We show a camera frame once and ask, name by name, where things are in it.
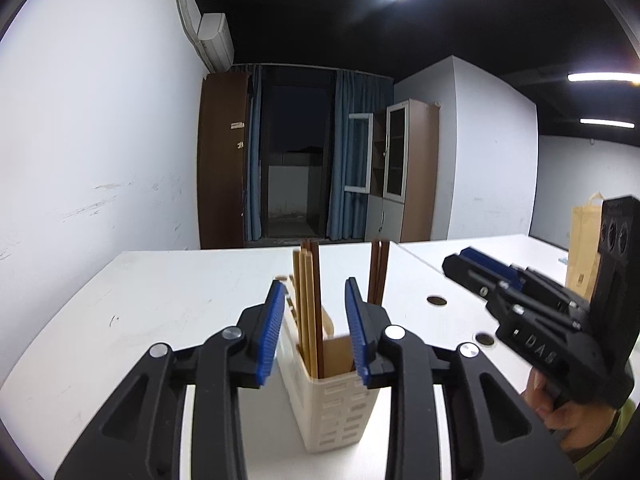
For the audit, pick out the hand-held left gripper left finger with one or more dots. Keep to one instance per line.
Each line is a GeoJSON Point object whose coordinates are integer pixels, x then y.
{"type": "Point", "coordinates": [270, 330]}

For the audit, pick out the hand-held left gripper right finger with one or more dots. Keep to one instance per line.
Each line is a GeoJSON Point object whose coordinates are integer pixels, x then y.
{"type": "Point", "coordinates": [356, 330]}

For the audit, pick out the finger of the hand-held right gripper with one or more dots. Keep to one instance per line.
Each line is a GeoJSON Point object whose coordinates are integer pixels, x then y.
{"type": "Point", "coordinates": [467, 272]}
{"type": "Point", "coordinates": [492, 262]}

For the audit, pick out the cream plastic utensil holder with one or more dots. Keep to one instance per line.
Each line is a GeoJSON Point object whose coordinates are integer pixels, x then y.
{"type": "Point", "coordinates": [340, 410]}

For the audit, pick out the person's right forearm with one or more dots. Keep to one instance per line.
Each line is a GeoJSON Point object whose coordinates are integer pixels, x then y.
{"type": "Point", "coordinates": [617, 442]}

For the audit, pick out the person's right hand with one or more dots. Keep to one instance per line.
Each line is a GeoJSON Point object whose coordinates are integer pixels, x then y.
{"type": "Point", "coordinates": [575, 425]}

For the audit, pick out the brown paper bag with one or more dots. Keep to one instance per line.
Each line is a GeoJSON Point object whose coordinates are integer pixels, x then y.
{"type": "Point", "coordinates": [582, 250]}

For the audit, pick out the glass door cabinet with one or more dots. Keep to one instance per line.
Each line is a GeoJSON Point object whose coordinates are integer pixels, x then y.
{"type": "Point", "coordinates": [417, 170]}

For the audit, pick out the narrow blue curtain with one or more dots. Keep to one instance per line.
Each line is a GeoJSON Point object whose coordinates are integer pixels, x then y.
{"type": "Point", "coordinates": [254, 160]}

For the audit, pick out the dark brown wardrobe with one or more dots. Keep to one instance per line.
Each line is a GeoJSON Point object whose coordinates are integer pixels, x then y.
{"type": "Point", "coordinates": [222, 160]}

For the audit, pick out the ceiling light bar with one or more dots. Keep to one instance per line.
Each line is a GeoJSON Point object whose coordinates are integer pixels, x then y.
{"type": "Point", "coordinates": [602, 77]}
{"type": "Point", "coordinates": [607, 123]}

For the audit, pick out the dark window opening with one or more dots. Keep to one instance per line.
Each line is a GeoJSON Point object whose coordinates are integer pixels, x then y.
{"type": "Point", "coordinates": [295, 125]}

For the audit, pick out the wide blue curtain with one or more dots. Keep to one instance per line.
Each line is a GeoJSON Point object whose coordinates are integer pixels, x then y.
{"type": "Point", "coordinates": [357, 95]}

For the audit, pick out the white air conditioner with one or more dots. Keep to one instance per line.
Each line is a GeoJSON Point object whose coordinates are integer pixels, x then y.
{"type": "Point", "coordinates": [216, 40]}

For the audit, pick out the white wall pipe cover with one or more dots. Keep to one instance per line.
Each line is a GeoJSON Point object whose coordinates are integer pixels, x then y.
{"type": "Point", "coordinates": [187, 10]}

